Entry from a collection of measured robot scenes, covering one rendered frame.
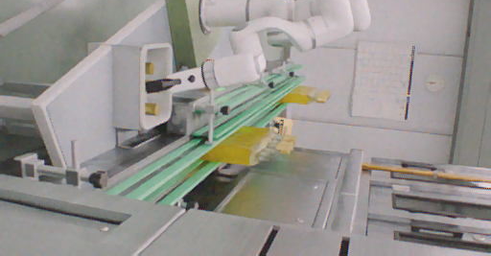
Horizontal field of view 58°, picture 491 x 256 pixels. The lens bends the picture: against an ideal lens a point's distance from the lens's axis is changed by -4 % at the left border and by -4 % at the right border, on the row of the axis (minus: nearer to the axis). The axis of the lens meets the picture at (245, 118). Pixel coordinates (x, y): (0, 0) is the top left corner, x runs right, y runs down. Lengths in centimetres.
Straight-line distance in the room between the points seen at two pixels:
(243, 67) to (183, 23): 43
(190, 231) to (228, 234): 3
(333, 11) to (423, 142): 631
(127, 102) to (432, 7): 635
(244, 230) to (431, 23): 691
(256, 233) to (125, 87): 86
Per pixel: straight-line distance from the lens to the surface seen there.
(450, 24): 729
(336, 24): 124
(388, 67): 722
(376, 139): 742
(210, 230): 42
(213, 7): 159
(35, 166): 83
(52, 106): 105
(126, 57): 121
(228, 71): 113
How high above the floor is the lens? 141
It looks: 15 degrees down
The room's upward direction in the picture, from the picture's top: 96 degrees clockwise
